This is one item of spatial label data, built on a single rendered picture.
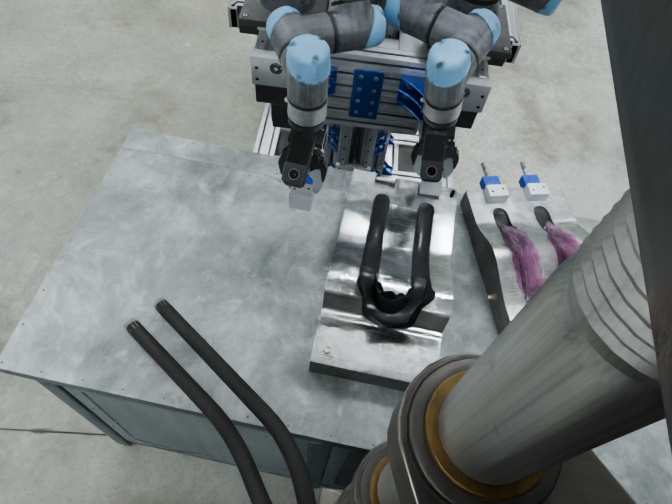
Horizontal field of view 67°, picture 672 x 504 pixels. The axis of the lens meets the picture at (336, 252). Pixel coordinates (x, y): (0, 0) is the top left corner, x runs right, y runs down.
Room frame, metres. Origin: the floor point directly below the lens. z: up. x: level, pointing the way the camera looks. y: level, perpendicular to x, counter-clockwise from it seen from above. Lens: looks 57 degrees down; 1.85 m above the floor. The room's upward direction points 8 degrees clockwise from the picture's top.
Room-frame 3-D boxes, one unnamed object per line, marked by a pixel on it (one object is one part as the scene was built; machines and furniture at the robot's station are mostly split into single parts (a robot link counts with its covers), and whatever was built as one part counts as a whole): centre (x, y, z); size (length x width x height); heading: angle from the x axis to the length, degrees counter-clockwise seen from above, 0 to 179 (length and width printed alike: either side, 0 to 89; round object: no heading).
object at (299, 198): (0.77, 0.09, 0.93); 0.13 x 0.05 x 0.05; 176
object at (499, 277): (0.66, -0.49, 0.86); 0.50 x 0.26 x 0.11; 13
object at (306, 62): (0.75, 0.09, 1.25); 0.09 x 0.08 x 0.11; 27
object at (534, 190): (0.94, -0.47, 0.86); 0.13 x 0.05 x 0.05; 13
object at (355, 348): (0.60, -0.13, 0.87); 0.50 x 0.26 x 0.14; 176
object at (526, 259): (0.67, -0.48, 0.90); 0.26 x 0.18 x 0.08; 13
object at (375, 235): (0.62, -0.14, 0.92); 0.35 x 0.16 x 0.09; 176
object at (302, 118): (0.75, 0.10, 1.17); 0.08 x 0.08 x 0.05
